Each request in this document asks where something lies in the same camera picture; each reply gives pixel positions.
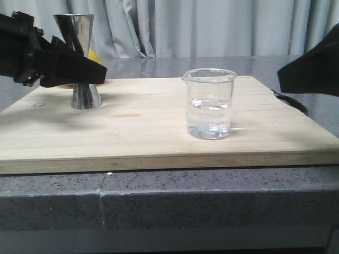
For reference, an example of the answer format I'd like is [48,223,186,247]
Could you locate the yellow lemon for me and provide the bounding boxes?
[61,49,104,89]

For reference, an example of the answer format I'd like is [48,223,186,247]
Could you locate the grey curtain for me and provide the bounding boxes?
[1,1,338,58]

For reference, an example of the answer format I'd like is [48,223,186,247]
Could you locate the glass beaker with liquid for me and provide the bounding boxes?
[182,68,237,140]

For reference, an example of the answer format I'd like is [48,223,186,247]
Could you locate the steel double jigger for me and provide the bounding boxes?
[54,13,102,110]

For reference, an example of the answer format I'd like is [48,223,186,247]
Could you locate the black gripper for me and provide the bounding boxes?
[1,12,107,87]

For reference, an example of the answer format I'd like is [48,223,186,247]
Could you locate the wooden cutting board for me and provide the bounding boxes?
[1,76,338,174]

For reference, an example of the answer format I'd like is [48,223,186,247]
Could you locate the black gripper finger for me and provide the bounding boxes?
[278,24,338,95]

